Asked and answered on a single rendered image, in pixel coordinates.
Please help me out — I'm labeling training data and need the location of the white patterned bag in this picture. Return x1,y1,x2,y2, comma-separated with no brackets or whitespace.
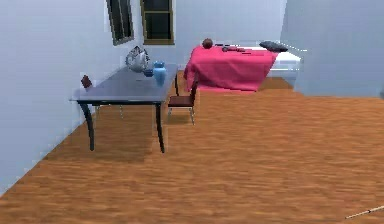
125,45,151,73

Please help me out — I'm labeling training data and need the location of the brown wooden chair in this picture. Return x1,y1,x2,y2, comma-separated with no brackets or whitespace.
80,74,125,120
166,72,199,126

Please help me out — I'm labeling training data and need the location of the blue vase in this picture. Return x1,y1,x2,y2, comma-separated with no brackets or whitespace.
152,61,167,86

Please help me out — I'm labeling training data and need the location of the red bedspread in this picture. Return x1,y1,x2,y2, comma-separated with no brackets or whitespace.
183,45,279,93

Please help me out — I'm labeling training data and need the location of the dark grey table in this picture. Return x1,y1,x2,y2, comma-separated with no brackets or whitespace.
70,63,180,154

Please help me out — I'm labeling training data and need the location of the dark flat object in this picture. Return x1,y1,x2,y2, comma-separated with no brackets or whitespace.
221,45,246,53

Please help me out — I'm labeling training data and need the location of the brown framed window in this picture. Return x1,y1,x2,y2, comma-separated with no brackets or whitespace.
140,0,176,46

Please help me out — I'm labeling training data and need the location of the dark grey pillow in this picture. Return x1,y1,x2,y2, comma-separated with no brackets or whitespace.
259,40,289,53

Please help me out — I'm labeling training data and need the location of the white bed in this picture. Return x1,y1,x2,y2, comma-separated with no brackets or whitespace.
213,43,302,88

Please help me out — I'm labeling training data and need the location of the grey framed window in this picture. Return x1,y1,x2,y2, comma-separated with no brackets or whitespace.
106,0,135,47

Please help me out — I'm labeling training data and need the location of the pale thin stick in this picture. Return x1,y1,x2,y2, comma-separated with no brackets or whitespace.
345,205,384,220

